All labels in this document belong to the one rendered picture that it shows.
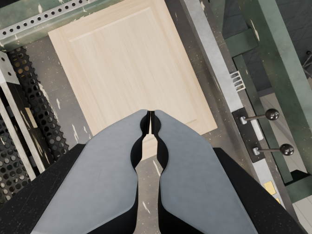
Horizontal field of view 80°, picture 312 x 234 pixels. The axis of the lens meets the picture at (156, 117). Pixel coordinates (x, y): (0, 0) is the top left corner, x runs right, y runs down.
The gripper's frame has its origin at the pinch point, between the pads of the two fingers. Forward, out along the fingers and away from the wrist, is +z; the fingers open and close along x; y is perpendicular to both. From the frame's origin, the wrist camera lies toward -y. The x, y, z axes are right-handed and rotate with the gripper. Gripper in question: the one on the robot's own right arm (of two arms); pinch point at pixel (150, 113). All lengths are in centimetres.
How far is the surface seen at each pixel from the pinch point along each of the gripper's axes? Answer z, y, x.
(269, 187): 35, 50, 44
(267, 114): 39, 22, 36
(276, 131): 233, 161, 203
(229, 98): 51, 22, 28
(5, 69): 54, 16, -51
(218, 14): 102, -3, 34
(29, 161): 36, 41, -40
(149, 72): 58, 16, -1
